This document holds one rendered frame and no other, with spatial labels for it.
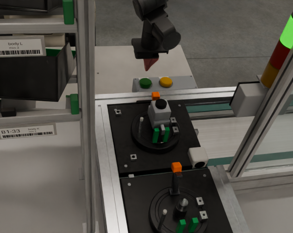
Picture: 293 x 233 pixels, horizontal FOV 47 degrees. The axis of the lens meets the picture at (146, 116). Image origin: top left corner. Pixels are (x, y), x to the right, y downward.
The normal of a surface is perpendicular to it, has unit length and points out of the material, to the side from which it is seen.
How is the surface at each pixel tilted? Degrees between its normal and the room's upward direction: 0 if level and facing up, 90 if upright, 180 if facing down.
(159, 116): 90
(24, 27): 90
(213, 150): 0
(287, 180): 90
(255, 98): 90
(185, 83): 0
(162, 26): 22
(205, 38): 0
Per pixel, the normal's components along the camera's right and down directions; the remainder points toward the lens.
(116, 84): 0.11, -0.67
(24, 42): 0.19, 0.74
